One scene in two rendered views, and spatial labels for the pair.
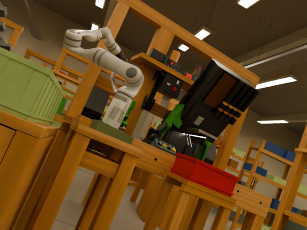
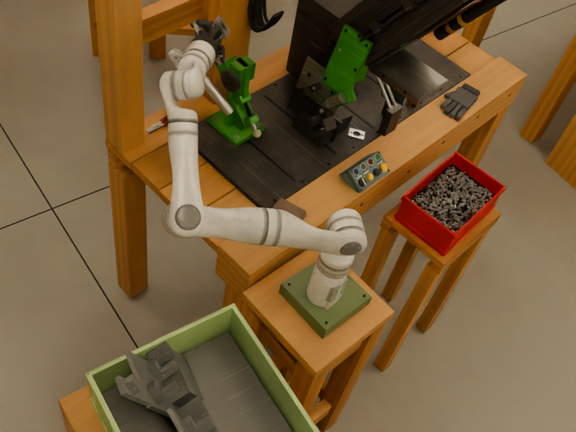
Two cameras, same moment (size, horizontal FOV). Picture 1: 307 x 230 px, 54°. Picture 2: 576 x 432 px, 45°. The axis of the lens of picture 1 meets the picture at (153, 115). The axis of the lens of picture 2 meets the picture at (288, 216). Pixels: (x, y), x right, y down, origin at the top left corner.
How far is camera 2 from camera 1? 2.07 m
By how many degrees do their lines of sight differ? 65
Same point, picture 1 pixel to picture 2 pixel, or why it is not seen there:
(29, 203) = (135, 267)
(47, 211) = not seen: hidden behind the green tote
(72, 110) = (128, 140)
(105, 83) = (149, 30)
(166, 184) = (393, 235)
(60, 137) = (130, 183)
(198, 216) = not seen: hidden behind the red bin
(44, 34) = not seen: outside the picture
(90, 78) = (130, 72)
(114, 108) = (333, 292)
